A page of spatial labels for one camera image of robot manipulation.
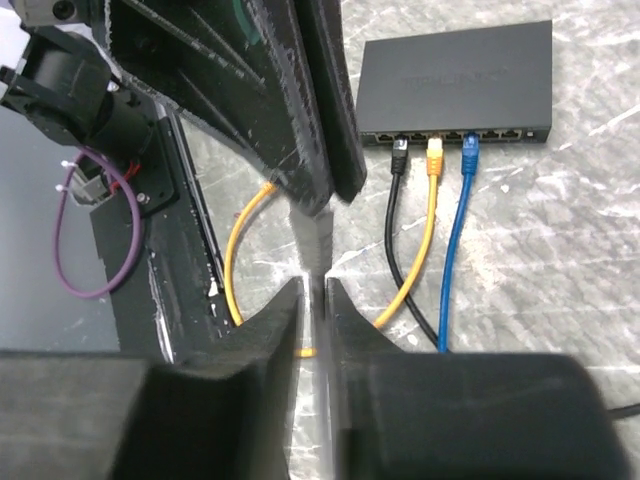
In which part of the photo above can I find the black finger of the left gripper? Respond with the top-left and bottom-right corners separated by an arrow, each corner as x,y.
107,1 -> 334,216
294,1 -> 367,203

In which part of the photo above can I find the black network switch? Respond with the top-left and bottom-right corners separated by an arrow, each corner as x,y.
356,20 -> 553,147

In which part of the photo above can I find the black ethernet cable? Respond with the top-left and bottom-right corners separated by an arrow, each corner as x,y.
383,138 -> 640,421

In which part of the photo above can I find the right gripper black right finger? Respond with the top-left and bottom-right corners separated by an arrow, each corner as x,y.
324,279 -> 631,479

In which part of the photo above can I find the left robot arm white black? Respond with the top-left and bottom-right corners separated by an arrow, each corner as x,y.
1,1 -> 367,216

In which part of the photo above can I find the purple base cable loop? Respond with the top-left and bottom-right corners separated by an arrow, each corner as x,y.
53,147 -> 145,300

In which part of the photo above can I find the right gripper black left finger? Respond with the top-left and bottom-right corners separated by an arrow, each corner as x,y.
1,278 -> 304,479

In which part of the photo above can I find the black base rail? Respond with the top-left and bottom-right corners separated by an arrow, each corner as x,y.
84,114 -> 232,363

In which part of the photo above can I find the yellow ethernet cable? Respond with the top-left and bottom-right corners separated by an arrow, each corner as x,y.
223,137 -> 446,359

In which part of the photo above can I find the blue ethernet cable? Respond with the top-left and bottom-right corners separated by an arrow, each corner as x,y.
436,131 -> 481,354

